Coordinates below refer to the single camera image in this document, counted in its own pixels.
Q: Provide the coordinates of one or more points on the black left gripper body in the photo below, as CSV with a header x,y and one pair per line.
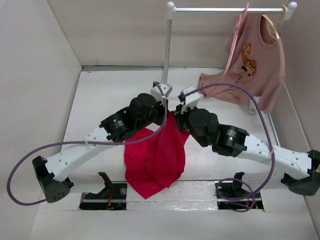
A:
x,y
156,117

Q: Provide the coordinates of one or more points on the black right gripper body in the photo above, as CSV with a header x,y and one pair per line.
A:
x,y
183,121

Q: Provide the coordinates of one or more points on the red t shirt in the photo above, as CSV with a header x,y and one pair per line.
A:
x,y
156,163

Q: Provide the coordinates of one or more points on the pink plastic hanger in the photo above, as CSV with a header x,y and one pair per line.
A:
x,y
238,26

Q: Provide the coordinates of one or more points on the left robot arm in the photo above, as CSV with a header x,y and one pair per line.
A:
x,y
56,173

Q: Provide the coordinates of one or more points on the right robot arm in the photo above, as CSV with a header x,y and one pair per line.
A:
x,y
292,170

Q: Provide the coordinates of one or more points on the pink printed t shirt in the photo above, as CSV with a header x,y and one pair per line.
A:
x,y
257,65

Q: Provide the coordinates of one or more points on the wooden hanger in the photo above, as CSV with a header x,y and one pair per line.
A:
x,y
272,27

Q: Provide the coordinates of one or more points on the white clothes rack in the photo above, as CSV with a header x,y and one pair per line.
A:
x,y
273,13

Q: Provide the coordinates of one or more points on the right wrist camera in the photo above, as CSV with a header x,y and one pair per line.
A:
x,y
188,102

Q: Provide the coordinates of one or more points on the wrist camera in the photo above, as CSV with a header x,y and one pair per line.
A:
x,y
188,102
160,90

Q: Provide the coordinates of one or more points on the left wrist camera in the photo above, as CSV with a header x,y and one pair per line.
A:
x,y
160,90

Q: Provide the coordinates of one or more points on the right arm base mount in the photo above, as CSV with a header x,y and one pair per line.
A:
x,y
234,189

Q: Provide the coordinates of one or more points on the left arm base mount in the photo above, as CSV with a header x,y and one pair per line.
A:
x,y
112,197

